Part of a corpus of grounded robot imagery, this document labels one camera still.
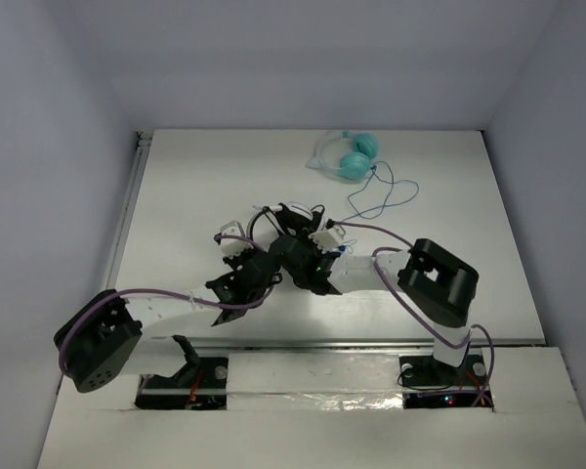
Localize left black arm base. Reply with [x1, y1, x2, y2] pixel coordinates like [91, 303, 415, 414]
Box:
[135, 357, 229, 410]

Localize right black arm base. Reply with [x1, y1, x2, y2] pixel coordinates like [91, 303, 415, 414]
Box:
[398, 354, 494, 409]

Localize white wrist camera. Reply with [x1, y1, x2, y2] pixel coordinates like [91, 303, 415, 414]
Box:
[309, 225, 346, 253]
[214, 221, 256, 259]

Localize aluminium rail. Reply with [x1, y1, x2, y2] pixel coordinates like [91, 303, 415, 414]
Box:
[135, 334, 549, 353]

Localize teal headphones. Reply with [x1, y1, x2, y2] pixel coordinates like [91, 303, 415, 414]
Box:
[305, 130, 380, 182]

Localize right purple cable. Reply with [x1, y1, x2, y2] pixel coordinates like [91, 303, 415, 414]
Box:
[329, 219, 495, 406]

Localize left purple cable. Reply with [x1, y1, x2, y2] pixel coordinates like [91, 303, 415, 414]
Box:
[58, 233, 277, 380]

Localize blue thin headphone cable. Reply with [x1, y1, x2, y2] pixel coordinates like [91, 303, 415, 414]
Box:
[331, 160, 421, 253]

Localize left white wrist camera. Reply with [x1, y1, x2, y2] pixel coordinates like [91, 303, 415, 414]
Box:
[214, 221, 256, 259]

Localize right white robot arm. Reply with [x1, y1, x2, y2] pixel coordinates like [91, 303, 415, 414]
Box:
[269, 235, 480, 384]

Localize black and white headphones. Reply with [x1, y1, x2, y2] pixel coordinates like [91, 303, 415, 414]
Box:
[245, 201, 325, 239]

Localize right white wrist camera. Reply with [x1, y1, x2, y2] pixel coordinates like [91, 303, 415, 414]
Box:
[309, 225, 346, 253]

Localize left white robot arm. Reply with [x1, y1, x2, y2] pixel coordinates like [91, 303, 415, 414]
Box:
[54, 249, 281, 393]

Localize purple cable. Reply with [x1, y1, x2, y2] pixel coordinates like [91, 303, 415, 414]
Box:
[58, 233, 277, 380]
[329, 219, 495, 406]

